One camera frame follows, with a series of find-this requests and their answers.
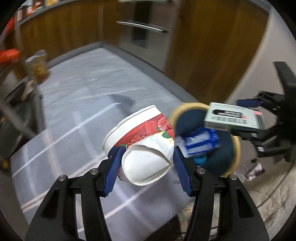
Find stainless steel oven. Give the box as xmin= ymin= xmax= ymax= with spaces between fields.
xmin=116 ymin=1 xmax=181 ymax=71

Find patterned floor trash bin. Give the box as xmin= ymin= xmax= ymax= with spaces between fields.
xmin=25 ymin=50 xmax=50 ymax=84

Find wooden kitchen cabinets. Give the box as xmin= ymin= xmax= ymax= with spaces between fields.
xmin=5 ymin=1 xmax=269 ymax=103

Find stainless steel shelf rack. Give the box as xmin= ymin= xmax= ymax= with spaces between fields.
xmin=1 ymin=15 xmax=44 ymax=171

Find blue bin with yellow rim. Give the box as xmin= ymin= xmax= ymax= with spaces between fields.
xmin=169 ymin=102 xmax=241 ymax=177

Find blue white wrapper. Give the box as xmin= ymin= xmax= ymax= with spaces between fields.
xmin=179 ymin=127 xmax=219 ymax=157

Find grey pot lid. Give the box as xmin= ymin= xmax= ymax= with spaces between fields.
xmin=1 ymin=101 xmax=32 ymax=161

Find small yellow object under shelf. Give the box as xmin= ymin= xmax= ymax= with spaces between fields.
xmin=1 ymin=160 xmax=10 ymax=170

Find red plastic bag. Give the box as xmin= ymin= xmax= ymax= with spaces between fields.
xmin=1 ymin=16 xmax=21 ymax=68

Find green white medicine box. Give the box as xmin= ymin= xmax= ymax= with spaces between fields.
xmin=204 ymin=102 xmax=266 ymax=132

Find red white paper cup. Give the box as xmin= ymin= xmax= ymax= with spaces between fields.
xmin=102 ymin=105 xmax=174 ymax=186

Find grey checked table cloth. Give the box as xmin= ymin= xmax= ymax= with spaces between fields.
xmin=9 ymin=93 xmax=193 ymax=241

